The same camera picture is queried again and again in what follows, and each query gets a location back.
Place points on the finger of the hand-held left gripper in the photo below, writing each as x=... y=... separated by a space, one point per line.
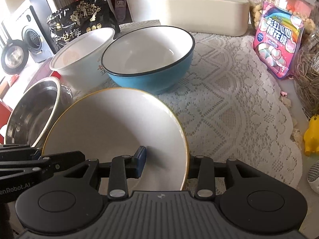
x=20 y=152
x=49 y=164

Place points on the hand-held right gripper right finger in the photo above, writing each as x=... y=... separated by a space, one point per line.
x=206 y=171

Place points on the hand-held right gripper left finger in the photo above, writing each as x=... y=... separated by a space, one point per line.
x=140 y=160

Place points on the stainless steel bowl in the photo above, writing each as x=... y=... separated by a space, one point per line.
x=30 y=114

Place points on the yellow-rimmed white bowl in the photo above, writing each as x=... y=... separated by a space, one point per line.
x=104 y=129

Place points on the blue bowl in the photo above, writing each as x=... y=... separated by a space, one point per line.
x=149 y=79

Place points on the white plastic printed bowl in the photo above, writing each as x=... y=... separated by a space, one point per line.
x=79 y=49

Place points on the red chair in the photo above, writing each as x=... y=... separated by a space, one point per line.
x=5 y=114

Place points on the white lace tablecloth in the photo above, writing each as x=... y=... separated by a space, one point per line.
x=236 y=104

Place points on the red tray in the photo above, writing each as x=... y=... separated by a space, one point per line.
x=46 y=68

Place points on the white round mesh device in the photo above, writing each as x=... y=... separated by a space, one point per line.
x=314 y=176

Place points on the yellow toy duck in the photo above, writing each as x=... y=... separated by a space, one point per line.
x=312 y=134

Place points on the grey washing machine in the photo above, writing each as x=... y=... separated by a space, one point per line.
x=30 y=17

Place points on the clear jar of sunflower seeds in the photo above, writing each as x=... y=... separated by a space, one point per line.
x=309 y=79

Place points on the pink marshmallow packet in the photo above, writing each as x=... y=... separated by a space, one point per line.
x=276 y=42

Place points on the black snack bag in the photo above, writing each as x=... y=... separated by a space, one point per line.
x=82 y=15

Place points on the cream tissue box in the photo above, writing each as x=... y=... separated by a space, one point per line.
x=204 y=15

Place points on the pink printed skateboard deck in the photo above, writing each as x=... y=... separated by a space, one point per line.
x=121 y=2

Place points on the clear jar of puffed snacks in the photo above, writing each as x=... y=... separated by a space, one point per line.
x=256 y=12

